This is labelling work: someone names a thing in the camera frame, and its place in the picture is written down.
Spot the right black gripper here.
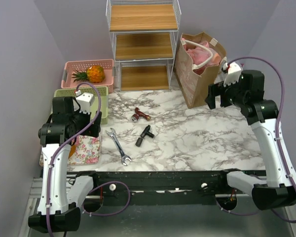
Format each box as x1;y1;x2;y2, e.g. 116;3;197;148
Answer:
205;75;247;109

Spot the brown paper grocery bag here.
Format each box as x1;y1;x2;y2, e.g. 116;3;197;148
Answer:
174;32;226;109

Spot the pink plastic bag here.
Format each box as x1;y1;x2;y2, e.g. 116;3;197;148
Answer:
183;41;222;75

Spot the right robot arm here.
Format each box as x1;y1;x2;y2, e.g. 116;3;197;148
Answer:
205;70;296;210

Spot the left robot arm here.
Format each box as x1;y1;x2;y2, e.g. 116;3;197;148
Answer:
28;93;102;234

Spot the orange bread toy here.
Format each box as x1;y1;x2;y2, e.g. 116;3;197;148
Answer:
69;145;76;157

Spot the floral tray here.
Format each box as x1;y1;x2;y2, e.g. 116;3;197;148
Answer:
38;134;102;166

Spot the green plastic basket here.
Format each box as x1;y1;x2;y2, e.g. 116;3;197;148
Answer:
54;86;109;125

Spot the toy pineapple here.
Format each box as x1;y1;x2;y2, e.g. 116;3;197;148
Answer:
73;65;106;83

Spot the pink plastic basket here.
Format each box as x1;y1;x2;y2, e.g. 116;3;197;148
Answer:
61;59;114;93

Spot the silver open-end wrench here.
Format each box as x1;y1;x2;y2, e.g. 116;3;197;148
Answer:
106;128;132;166

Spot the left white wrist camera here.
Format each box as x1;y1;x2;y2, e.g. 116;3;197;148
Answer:
74;90;95;115

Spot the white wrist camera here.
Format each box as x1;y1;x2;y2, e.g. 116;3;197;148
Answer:
74;90;95;115
222;62;242;87

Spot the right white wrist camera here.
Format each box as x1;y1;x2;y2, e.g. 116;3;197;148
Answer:
222;62;242;87

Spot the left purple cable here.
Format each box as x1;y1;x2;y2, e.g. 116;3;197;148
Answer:
45;82;131;234

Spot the purple cable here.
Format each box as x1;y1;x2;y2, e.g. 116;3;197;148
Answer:
215;57;296;224
45;82;131;234

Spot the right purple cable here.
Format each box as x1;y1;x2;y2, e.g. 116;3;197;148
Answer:
215;57;296;224

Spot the black T-handle tool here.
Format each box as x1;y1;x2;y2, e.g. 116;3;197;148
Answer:
135;125;155;147

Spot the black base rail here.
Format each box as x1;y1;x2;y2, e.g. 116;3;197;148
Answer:
66;169;267;207

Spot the white wire wooden shelf rack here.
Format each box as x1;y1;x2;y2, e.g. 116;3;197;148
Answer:
106;0;182;91

